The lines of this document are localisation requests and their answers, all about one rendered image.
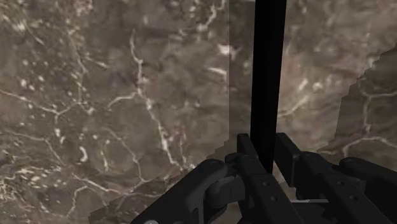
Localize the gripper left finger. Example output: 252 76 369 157
130 133 305 224

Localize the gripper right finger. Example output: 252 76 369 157
274 132 397 224

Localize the black long thin bar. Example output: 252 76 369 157
249 0 288 174

